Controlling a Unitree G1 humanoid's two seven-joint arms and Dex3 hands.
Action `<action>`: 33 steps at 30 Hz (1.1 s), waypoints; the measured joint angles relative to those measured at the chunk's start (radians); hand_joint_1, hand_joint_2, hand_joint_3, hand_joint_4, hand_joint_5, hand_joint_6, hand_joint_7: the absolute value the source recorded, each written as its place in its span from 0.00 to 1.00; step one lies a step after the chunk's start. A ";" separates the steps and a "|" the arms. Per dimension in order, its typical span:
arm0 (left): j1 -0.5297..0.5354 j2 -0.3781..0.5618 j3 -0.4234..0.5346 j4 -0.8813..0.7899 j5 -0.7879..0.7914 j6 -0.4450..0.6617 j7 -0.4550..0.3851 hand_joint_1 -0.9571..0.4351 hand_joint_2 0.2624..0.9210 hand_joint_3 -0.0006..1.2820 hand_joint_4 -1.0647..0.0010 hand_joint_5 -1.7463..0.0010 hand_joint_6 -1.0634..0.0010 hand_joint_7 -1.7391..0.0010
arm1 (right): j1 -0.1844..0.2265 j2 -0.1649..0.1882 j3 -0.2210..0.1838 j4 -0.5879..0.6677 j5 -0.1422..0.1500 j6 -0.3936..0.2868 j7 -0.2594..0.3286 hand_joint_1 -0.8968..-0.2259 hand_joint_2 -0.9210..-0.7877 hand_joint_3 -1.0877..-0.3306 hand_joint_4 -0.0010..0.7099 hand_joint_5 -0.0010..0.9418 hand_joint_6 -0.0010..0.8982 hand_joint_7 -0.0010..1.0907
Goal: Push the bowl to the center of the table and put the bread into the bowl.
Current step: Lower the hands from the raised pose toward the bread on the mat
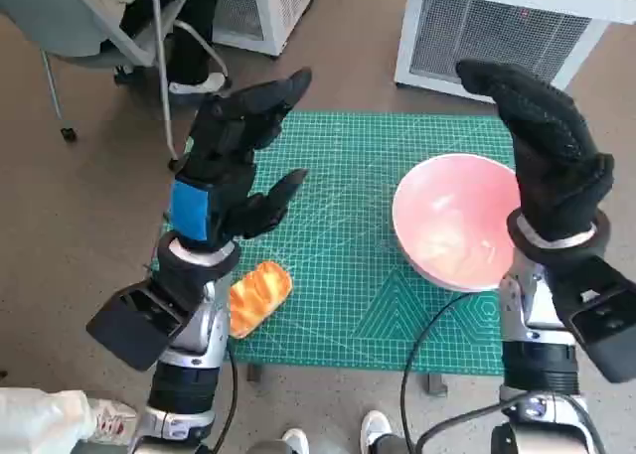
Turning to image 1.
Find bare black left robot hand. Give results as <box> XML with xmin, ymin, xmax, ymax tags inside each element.
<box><xmin>168</xmin><ymin>68</ymin><xmax>313</xmax><ymax>249</ymax></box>

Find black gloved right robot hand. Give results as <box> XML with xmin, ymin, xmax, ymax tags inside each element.
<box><xmin>455</xmin><ymin>60</ymin><xmax>616</xmax><ymax>241</ymax></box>

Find pink bowl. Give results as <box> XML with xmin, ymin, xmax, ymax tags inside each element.
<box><xmin>392</xmin><ymin>153</ymin><xmax>523</xmax><ymax>292</ymax></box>

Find orange toy bread loaf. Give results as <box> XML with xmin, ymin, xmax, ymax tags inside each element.
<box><xmin>228</xmin><ymin>260</ymin><xmax>294</xmax><ymax>340</ymax></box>

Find seated person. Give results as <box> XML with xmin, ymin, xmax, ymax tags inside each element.
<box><xmin>118</xmin><ymin>0</ymin><xmax>234</xmax><ymax>97</ymax></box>

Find large white mesh cabinet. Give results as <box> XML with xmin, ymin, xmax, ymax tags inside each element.
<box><xmin>395</xmin><ymin>0</ymin><xmax>636</xmax><ymax>105</ymax></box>

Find small white mesh cabinet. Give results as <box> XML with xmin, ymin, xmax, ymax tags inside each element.
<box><xmin>212</xmin><ymin>0</ymin><xmax>327</xmax><ymax>57</ymax></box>

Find green cutting mat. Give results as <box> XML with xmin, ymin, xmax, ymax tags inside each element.
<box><xmin>148</xmin><ymin>109</ymin><xmax>521</xmax><ymax>377</ymax></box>

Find grey wheeled chair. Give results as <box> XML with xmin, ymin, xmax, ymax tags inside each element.
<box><xmin>0</xmin><ymin>0</ymin><xmax>231</xmax><ymax>172</ymax></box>

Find person with white shoes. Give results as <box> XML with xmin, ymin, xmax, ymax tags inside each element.
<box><xmin>245</xmin><ymin>409</ymin><xmax>411</xmax><ymax>454</ymax></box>

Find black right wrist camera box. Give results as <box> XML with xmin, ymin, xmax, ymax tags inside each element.
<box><xmin>546</xmin><ymin>254</ymin><xmax>636</xmax><ymax>384</ymax></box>

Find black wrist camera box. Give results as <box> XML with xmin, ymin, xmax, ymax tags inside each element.
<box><xmin>546</xmin><ymin>254</ymin><xmax>636</xmax><ymax>384</ymax></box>
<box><xmin>85</xmin><ymin>279</ymin><xmax>193</xmax><ymax>373</ymax></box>

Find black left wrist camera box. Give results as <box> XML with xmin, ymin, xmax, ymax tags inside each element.
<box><xmin>85</xmin><ymin>279</ymin><xmax>193</xmax><ymax>373</ymax></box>

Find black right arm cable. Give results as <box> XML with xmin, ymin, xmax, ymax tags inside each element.
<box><xmin>399</xmin><ymin>290</ymin><xmax>523</xmax><ymax>454</ymax></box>

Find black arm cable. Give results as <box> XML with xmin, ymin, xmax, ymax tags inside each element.
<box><xmin>198</xmin><ymin>344</ymin><xmax>239</xmax><ymax>454</ymax></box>
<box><xmin>399</xmin><ymin>290</ymin><xmax>523</xmax><ymax>454</ymax></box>

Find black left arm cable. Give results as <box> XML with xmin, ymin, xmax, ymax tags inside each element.
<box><xmin>198</xmin><ymin>344</ymin><xmax>239</xmax><ymax>454</ymax></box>

